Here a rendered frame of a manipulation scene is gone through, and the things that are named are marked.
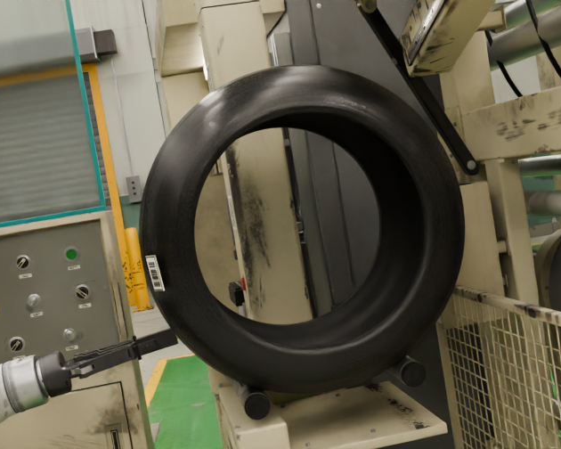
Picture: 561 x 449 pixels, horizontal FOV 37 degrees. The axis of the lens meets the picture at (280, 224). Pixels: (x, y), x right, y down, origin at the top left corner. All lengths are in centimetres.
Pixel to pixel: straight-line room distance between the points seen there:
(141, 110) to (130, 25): 109
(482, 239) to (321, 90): 59
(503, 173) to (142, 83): 918
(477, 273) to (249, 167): 54
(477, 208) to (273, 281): 46
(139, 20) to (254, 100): 968
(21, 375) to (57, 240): 73
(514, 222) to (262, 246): 55
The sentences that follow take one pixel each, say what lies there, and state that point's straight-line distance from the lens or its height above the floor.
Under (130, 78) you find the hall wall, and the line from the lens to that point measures 1088.
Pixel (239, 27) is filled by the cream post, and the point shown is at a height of 161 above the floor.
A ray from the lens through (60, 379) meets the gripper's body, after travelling 150.
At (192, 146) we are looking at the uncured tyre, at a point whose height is 135.
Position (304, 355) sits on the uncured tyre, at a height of 98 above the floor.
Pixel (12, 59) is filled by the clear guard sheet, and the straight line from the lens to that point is 220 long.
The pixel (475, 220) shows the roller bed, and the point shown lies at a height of 112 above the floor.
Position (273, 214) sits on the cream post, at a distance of 179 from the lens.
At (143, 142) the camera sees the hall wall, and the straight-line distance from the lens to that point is 1079.
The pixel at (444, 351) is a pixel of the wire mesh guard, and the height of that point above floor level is 84.
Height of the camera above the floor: 127
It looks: 3 degrees down
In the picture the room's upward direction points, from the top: 9 degrees counter-clockwise
